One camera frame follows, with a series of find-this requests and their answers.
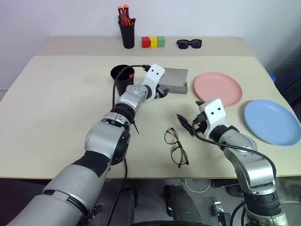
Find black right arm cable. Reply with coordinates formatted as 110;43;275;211
191;117;277;183

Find pink plate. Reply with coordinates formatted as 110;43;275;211
194;72;243;107

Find blue plate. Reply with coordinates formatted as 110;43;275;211
244;99;301;147

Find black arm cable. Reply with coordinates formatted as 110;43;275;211
108;64;151;226
191;117;277;183

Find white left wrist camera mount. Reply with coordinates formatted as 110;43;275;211
142;63;166;100

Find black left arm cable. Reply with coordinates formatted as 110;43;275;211
108;64;151;226

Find black cable tie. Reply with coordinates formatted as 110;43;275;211
131;119;140;136

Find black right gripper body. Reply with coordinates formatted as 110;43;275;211
191;112;209;135

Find tall black pen holder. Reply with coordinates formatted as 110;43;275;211
118;20;136;49

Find grey glasses case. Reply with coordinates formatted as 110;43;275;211
159;67;189;95

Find tortoiseshell eyeglasses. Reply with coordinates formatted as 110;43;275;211
164;127;190;169

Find dark rounded shape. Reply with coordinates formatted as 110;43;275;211
163;185;203;224

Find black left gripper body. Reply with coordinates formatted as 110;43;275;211
155;83;169;99

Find small grey metal device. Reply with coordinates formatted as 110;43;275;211
213;201;224;215

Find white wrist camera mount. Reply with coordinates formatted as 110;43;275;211
142;63;166;100
199;98;228;140

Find black plastic cup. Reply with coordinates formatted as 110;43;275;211
110;64;135;97

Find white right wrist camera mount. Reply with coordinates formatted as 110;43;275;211
199;98;228;140

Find black sunglasses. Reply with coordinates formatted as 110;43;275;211
176;39;203;50

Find black textured case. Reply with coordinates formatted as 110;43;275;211
273;50;301;109

